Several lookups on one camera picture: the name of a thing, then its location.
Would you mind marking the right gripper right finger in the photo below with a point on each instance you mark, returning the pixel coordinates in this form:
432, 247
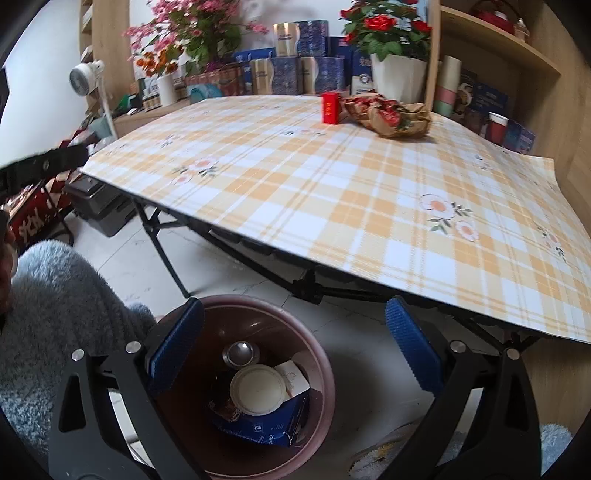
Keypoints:
503, 441

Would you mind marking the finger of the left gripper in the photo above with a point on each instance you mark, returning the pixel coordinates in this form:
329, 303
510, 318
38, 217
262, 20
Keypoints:
40, 167

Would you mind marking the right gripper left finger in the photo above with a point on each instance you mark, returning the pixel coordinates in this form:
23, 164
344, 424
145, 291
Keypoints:
86, 441

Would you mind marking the crushed red soda can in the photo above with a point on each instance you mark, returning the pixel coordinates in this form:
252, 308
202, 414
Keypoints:
240, 354

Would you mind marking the green paper cup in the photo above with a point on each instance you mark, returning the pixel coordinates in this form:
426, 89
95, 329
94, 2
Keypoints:
257, 390

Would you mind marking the blue coffee box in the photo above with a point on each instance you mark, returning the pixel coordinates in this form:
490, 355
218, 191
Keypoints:
279, 428

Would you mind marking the red cigarette box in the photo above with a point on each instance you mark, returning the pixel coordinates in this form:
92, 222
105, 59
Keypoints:
331, 107

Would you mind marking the brown red paper bag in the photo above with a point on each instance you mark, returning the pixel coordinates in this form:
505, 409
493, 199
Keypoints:
388, 118

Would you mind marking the maroon trash bin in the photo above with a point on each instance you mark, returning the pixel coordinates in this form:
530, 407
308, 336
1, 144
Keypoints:
198, 402

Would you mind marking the person's hand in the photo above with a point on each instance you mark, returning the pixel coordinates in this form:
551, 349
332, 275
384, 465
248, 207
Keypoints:
8, 262

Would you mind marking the grey storage case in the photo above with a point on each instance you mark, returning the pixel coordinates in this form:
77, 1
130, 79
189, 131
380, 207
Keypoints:
102, 206

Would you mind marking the white desk fan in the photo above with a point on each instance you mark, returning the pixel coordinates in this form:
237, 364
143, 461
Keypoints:
88, 77

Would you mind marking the grey fluffy cushion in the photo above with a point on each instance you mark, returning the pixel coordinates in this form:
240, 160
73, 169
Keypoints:
58, 303

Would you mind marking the white slim vase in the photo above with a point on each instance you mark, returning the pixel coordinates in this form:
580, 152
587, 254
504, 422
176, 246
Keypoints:
166, 90

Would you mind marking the pink blossom plant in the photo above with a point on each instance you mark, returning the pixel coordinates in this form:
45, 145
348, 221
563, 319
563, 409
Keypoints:
201, 36

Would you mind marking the woven flower basket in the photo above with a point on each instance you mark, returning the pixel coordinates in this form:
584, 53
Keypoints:
215, 84

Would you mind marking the yellow plaid tablecloth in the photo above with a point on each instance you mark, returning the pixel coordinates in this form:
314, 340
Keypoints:
451, 216

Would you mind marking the blue gold gift box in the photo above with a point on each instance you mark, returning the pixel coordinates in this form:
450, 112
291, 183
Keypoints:
276, 76
309, 38
323, 74

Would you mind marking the blue box on shelf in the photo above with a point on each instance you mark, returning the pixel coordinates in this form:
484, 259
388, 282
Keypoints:
518, 138

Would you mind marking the red white cup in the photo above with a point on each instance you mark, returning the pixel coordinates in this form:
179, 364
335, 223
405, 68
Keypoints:
496, 129

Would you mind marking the stack of paper cups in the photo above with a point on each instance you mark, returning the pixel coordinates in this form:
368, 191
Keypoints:
447, 86

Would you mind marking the wooden shelf unit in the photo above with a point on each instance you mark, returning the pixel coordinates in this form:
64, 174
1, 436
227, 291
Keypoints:
537, 75

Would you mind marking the white flower pot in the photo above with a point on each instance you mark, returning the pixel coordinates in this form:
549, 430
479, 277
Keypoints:
399, 78

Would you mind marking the red rose bouquet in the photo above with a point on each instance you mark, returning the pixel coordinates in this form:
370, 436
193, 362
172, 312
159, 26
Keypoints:
386, 28

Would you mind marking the red basket on shelf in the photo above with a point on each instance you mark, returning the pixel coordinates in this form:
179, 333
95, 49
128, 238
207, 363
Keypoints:
499, 13

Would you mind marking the folding table frame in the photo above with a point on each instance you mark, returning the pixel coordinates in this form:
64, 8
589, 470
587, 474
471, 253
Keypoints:
313, 282

